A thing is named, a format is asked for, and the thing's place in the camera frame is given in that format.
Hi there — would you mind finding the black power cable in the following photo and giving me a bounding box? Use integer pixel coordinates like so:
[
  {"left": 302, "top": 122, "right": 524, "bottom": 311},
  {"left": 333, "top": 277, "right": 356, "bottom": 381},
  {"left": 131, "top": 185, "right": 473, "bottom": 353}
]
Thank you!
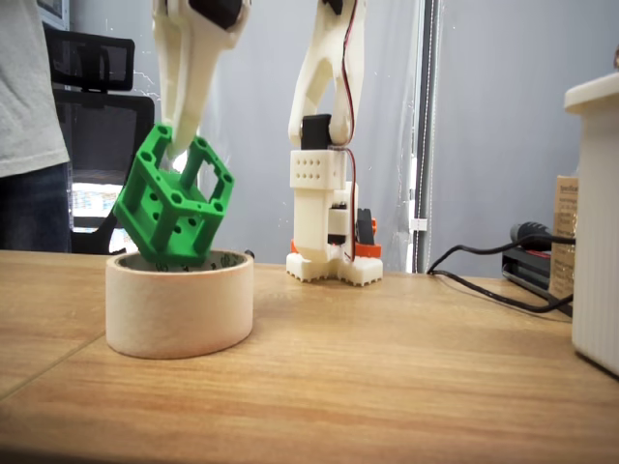
[{"left": 426, "top": 220, "right": 576, "bottom": 314}]

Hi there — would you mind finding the beige masking tape roll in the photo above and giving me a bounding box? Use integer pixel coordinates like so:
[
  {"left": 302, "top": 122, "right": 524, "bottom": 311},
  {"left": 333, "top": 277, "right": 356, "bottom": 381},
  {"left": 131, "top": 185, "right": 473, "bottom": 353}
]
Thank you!
[{"left": 104, "top": 249, "right": 255, "bottom": 360}]

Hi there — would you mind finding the black power supply box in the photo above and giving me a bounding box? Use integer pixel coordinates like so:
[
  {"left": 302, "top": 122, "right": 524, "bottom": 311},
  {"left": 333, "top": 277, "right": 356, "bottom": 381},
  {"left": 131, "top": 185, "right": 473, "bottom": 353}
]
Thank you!
[{"left": 501, "top": 244, "right": 575, "bottom": 318}]

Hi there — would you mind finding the person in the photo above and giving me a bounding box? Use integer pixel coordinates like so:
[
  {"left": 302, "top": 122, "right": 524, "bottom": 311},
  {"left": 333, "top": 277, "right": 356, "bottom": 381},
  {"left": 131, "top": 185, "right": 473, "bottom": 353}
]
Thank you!
[{"left": 0, "top": 0, "right": 74, "bottom": 252}]

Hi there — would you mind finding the black office chair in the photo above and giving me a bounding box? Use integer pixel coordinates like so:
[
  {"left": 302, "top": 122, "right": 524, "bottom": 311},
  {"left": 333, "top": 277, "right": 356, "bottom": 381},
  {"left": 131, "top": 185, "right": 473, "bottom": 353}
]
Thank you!
[{"left": 43, "top": 23, "right": 156, "bottom": 255}]

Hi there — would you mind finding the orange table clamp black knob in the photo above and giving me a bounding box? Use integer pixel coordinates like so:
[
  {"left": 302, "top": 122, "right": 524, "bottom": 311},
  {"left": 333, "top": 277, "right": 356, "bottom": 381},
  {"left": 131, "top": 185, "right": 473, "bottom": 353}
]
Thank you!
[{"left": 288, "top": 207, "right": 383, "bottom": 262}]

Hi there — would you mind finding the white ribbed plastic bin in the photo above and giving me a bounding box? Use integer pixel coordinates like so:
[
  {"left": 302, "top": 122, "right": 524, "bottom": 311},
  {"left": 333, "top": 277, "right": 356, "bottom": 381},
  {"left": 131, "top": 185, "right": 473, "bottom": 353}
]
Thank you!
[{"left": 563, "top": 72, "right": 619, "bottom": 378}]

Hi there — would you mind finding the green hexagonal printed component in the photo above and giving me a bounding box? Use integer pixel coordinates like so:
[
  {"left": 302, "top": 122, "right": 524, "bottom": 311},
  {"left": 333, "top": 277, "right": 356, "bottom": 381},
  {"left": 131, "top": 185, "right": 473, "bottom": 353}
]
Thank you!
[{"left": 112, "top": 124, "right": 236, "bottom": 266}]

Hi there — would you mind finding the brown cardboard box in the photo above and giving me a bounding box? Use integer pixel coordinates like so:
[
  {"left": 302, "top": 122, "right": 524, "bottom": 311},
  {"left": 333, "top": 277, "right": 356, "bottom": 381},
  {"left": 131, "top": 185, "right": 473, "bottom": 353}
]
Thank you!
[{"left": 548, "top": 174, "right": 579, "bottom": 299}]

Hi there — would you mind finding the arm servo wire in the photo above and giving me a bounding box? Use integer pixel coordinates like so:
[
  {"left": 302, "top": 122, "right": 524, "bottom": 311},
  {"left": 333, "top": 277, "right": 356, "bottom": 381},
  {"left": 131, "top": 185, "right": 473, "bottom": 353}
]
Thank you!
[{"left": 339, "top": 0, "right": 363, "bottom": 262}]

